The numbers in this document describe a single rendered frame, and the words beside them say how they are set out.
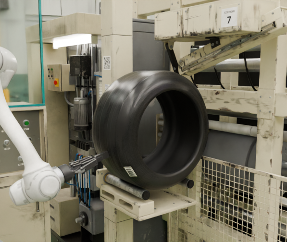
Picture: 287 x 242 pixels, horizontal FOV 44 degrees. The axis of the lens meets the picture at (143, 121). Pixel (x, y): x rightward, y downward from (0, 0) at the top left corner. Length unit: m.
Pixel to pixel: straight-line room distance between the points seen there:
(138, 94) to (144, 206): 0.51
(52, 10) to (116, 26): 9.15
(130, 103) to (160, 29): 0.61
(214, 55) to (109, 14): 0.59
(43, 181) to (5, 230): 0.95
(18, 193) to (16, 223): 0.75
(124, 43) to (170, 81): 0.42
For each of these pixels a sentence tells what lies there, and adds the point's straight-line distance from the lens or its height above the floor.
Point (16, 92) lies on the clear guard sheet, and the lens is 2.08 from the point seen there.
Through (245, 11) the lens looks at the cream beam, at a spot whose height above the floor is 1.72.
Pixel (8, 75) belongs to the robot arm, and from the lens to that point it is 1.69.
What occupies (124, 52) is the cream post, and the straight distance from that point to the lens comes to 1.96.
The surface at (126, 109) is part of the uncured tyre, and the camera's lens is 1.55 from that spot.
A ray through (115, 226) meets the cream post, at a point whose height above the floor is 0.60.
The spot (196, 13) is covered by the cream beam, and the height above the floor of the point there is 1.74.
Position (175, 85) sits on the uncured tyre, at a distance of 1.67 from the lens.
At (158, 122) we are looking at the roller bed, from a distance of 2.26.
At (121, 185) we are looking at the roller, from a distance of 1.81.
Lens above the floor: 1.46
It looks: 8 degrees down
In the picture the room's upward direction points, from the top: straight up
